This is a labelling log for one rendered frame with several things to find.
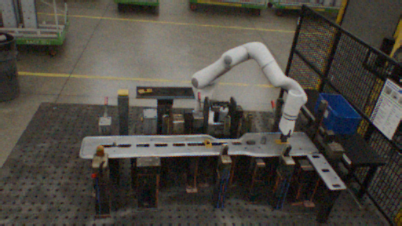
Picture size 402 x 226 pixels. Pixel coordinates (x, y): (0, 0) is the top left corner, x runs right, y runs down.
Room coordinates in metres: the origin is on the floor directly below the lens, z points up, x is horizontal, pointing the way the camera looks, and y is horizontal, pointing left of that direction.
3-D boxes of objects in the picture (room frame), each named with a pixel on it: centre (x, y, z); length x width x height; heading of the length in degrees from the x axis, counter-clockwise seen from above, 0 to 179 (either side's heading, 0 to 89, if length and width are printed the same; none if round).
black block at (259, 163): (1.48, -0.36, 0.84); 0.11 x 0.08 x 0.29; 13
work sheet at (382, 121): (1.72, -1.08, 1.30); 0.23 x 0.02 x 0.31; 13
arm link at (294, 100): (1.69, -0.52, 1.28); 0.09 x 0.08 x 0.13; 141
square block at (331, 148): (1.63, -0.81, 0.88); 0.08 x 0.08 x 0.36; 13
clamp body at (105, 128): (1.61, 0.55, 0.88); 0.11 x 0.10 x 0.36; 13
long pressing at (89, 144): (1.57, -0.04, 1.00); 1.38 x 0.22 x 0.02; 103
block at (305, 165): (1.52, -0.63, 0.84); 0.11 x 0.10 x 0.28; 13
